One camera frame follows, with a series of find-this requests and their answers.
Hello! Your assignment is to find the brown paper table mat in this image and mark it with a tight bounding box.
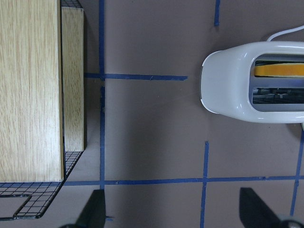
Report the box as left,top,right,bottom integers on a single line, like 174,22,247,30
40,0,304,228

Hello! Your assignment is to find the yellow toast slice in toaster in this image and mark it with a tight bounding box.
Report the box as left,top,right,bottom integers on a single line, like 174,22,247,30
254,63,304,77

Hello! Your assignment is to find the white two-slot toaster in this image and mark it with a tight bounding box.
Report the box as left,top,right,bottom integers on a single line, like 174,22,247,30
200,41,304,124

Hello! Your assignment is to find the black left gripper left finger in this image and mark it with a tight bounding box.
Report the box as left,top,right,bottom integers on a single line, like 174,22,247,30
61,190,106,228

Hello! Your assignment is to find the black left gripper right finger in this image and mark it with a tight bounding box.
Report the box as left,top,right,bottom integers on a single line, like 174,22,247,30
239,187,304,228

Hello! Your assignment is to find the white toaster power cord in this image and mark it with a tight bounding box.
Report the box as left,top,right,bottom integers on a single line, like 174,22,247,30
266,25,304,42

